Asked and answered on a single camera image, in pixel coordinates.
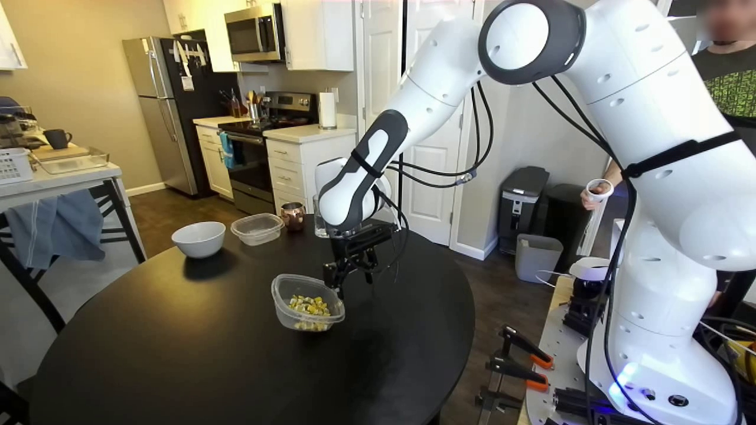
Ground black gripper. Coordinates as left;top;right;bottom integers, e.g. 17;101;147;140
322;222;401;294

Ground yellow pasta pieces pile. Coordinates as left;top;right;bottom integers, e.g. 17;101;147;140
286;294;333;321

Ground clear plastic lunchbox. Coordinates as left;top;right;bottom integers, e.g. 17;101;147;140
268;273;346;336

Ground person's hand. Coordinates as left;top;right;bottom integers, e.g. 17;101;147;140
578;178;619;215

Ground white cabinets beside stove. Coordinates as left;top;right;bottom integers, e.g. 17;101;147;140
192;113;358;218

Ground white panel door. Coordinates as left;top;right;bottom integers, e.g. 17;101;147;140
357;0;476;249

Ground white bowl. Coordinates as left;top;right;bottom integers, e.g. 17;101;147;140
170;219;229;262

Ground black kitchen stove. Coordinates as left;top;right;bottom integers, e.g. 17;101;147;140
216;90;319;215

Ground white paper towel roll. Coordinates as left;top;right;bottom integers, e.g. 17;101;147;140
317;88;340;133

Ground black step trash can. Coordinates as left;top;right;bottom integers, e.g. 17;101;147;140
496;163;552;257

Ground small grey waste bin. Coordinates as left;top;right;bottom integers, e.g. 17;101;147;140
512;231;567;287

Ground robot mounting table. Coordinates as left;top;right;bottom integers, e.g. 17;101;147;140
521;270;756;425

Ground stainless steel refrigerator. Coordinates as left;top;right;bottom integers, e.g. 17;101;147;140
120;28;238;202

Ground white cabinets above stove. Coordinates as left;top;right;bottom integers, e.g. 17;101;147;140
161;0;357;75

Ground stainless steel microwave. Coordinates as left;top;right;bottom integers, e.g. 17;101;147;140
222;2;286;66

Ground blue cloth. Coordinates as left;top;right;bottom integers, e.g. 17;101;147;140
5;190;109;273

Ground dark mug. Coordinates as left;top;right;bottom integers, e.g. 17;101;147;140
40;125;76;155

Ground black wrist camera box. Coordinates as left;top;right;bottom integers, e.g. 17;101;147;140
342;219;401;245

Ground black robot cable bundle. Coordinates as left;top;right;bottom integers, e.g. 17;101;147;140
384;79;498;191

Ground black orange handled clamp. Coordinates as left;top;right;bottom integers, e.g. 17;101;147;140
498;325;557;373
483;353;552;394

